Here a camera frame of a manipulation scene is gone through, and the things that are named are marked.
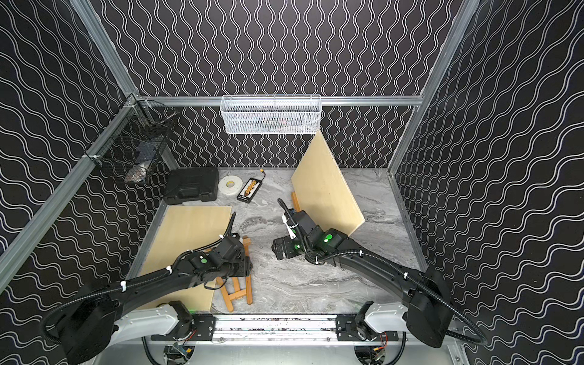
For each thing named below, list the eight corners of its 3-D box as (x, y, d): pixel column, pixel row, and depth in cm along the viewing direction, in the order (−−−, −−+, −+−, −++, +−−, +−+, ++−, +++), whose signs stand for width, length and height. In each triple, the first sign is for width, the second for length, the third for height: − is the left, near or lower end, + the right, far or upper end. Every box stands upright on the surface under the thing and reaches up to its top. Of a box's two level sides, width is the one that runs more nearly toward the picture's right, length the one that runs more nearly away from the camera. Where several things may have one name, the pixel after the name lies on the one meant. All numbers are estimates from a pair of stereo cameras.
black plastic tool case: (165, 205, 108) (159, 197, 103) (178, 175, 120) (173, 167, 115) (214, 205, 108) (211, 197, 104) (222, 176, 120) (219, 167, 116)
